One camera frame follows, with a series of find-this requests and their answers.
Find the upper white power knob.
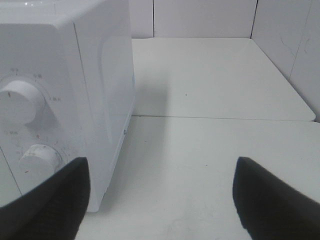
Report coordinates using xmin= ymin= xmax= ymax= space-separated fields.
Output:
xmin=0 ymin=77 xmax=46 ymax=125

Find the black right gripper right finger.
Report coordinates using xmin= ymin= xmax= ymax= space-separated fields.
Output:
xmin=232 ymin=156 xmax=320 ymax=240

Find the white microwave oven body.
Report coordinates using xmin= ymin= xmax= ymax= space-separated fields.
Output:
xmin=0 ymin=0 xmax=135 ymax=213

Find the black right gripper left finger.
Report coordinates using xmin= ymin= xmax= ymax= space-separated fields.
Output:
xmin=0 ymin=157 xmax=90 ymax=240

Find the white timer knob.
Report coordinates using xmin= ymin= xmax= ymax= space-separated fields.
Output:
xmin=19 ymin=144 xmax=64 ymax=185

